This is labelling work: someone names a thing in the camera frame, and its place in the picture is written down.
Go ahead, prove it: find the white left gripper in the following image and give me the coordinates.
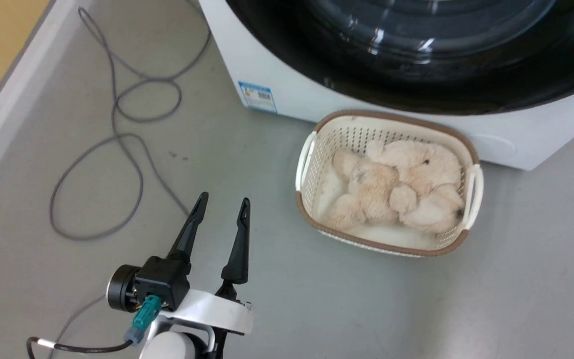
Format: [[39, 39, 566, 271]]
[[161, 192, 254, 336]]

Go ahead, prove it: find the white washing machine body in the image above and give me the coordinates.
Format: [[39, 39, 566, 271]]
[[198, 0, 574, 171]]

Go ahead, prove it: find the black round washing machine door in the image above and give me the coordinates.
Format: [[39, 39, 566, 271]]
[[225, 0, 574, 116]]

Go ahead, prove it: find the blue white energy label sticker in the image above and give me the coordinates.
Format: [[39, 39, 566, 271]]
[[238, 81, 278, 114]]

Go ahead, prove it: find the cream laundry basket brown rim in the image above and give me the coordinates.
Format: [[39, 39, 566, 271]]
[[295, 110, 484, 258]]

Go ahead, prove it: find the cream plush toy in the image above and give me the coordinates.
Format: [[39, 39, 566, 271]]
[[325, 140, 466, 235]]

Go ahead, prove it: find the teal cable connector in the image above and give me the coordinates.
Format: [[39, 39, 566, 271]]
[[125, 295, 162, 345]]

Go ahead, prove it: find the grey floor cable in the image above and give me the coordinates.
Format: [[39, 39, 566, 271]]
[[48, 0, 212, 359]]

